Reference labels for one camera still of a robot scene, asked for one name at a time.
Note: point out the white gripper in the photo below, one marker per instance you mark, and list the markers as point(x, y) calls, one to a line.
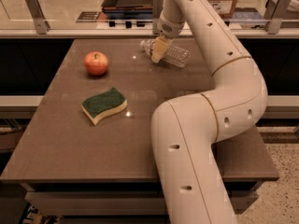
point(168, 29)

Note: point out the left metal glass bracket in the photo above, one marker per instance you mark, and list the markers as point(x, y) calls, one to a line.
point(41, 24)

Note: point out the metal glass bracket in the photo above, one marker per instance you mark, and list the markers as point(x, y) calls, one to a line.
point(41, 24)
point(157, 7)
point(275, 11)

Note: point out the red apple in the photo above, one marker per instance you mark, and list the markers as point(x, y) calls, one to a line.
point(96, 63)

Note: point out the grey table drawer front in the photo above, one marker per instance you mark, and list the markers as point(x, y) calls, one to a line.
point(100, 203)

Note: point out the clear plastic water bottle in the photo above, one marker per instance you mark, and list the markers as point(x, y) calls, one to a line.
point(179, 57)

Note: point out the green and yellow sponge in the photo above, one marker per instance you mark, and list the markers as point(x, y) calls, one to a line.
point(104, 105)

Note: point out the middle metal glass bracket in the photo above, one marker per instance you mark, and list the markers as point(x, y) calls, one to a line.
point(157, 7)

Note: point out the right metal glass bracket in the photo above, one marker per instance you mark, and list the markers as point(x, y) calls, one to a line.
point(275, 11)

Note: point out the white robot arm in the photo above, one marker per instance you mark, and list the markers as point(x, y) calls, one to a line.
point(184, 129)

